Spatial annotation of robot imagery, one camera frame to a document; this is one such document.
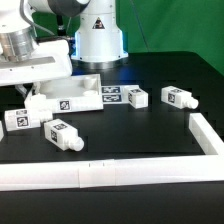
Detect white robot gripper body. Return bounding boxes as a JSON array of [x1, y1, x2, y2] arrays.
[[0, 40, 72, 86]]

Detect white square tabletop part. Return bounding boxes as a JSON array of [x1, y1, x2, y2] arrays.
[[24, 74, 103, 114]]

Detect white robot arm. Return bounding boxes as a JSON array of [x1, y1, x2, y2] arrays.
[[0, 0, 90, 86]]

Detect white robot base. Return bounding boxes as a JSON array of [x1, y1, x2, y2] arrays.
[[71, 0, 128, 69]]

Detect white sheet with markers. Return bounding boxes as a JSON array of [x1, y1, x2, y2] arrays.
[[101, 85, 128, 104]]

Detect white U-shaped fence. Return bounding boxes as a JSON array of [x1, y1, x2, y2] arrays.
[[0, 113, 224, 191]]

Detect black cables behind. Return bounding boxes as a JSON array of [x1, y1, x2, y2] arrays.
[[19, 0, 76, 43]]

